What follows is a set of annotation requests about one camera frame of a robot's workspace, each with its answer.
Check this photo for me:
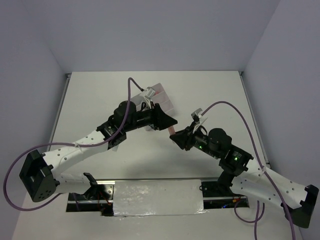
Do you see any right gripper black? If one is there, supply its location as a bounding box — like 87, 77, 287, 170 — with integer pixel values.
169, 120, 220, 159

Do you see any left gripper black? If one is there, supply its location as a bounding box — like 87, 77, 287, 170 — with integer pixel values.
123, 101, 178, 133

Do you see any pink orange highlighter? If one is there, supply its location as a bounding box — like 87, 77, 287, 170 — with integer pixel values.
168, 126, 176, 136

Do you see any light blue pen case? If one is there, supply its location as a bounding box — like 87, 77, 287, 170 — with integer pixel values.
112, 146, 119, 152

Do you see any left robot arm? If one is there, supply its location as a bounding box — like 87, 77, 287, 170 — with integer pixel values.
19, 101, 178, 203

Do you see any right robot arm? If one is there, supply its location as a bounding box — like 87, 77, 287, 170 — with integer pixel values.
170, 127, 319, 229

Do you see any left white divided container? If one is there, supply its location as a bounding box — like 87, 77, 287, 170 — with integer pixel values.
131, 93, 155, 113

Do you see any white divided container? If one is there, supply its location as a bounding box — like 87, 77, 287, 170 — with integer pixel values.
151, 83, 175, 117
131, 93, 155, 113

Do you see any right white divided container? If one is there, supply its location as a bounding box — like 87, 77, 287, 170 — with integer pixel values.
151, 83, 175, 117

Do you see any silver foil sheet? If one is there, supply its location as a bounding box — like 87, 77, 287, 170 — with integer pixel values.
113, 179, 206, 217

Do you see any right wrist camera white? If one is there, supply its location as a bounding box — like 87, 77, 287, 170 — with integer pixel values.
191, 108, 208, 134

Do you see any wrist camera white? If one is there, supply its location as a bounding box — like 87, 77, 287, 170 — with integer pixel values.
140, 87, 156, 107
191, 108, 208, 134

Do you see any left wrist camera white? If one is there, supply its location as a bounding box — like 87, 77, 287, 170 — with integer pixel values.
140, 87, 156, 107

